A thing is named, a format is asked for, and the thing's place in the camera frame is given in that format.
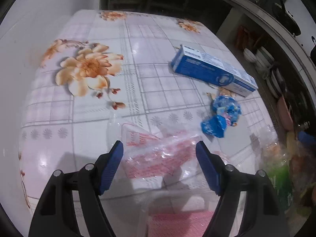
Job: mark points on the white ceramic bowl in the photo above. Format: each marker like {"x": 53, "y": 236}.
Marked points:
{"x": 249, "y": 56}

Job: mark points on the stack of bowls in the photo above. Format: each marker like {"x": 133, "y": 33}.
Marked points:
{"x": 264, "y": 58}

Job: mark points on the clear red printed plastic bag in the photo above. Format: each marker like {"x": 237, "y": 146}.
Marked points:
{"x": 169, "y": 153}

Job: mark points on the blue white toothpaste box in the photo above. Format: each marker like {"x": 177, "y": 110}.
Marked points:
{"x": 207, "y": 68}

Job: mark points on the stack of plates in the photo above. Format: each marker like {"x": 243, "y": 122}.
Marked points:
{"x": 276, "y": 83}

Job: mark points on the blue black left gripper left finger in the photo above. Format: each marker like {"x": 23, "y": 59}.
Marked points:
{"x": 55, "y": 213}

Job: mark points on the grey kitchen counter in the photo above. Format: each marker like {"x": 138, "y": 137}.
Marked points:
{"x": 306, "y": 67}

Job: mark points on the clear plastic bottle green label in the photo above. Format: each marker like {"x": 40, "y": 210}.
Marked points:
{"x": 273, "y": 158}

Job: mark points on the black wok pan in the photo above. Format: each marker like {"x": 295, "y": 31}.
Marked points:
{"x": 285, "y": 18}

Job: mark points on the floral plastic tablecloth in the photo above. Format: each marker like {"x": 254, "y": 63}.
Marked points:
{"x": 116, "y": 64}

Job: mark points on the pink plastic basin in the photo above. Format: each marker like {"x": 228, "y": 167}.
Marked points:
{"x": 284, "y": 114}

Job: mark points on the blue snack wrapper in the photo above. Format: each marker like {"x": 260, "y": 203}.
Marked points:
{"x": 226, "y": 112}

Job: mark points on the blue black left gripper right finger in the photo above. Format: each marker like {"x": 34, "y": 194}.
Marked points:
{"x": 262, "y": 214}

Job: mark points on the pink plastic stool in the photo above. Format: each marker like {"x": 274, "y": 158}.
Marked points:
{"x": 177, "y": 215}

